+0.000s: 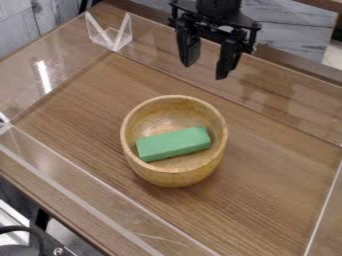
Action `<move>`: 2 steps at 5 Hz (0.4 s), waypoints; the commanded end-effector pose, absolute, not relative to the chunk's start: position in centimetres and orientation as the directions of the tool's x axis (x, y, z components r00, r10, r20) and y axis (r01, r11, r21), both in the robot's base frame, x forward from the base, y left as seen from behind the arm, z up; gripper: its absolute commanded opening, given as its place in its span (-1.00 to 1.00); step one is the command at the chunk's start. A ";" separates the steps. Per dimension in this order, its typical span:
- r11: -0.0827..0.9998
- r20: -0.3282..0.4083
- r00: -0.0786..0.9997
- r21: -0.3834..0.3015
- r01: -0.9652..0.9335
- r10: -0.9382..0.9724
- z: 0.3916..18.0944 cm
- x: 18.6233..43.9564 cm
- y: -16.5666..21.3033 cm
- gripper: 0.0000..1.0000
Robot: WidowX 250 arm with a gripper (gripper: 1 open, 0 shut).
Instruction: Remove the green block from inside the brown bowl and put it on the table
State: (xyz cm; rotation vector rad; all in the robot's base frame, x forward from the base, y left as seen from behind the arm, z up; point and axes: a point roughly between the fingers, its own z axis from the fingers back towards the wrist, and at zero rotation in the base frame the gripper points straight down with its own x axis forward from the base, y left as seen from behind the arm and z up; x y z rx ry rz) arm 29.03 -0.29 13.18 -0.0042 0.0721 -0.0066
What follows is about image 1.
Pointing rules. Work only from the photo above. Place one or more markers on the black table leg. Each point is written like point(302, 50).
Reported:
point(43, 219)

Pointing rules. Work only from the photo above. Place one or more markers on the black metal base bracket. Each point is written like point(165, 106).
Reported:
point(47, 245)

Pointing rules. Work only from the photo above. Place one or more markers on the green rectangular block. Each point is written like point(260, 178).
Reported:
point(173, 144)

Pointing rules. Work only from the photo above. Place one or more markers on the brown wooden bowl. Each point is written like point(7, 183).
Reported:
point(166, 114)

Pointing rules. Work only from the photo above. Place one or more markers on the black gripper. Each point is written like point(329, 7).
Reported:
point(218, 21)

